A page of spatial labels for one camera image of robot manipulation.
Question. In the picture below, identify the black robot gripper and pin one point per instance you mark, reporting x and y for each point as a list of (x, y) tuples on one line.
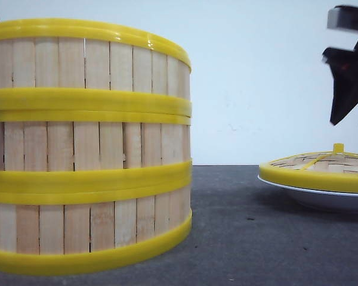
[(344, 68)]

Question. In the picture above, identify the woven yellow steamer lid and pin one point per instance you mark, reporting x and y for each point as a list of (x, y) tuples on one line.
[(334, 171)]

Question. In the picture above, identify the white ceramic plate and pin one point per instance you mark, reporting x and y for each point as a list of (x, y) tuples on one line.
[(329, 201)]

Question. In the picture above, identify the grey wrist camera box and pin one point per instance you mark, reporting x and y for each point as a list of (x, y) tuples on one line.
[(343, 17)]

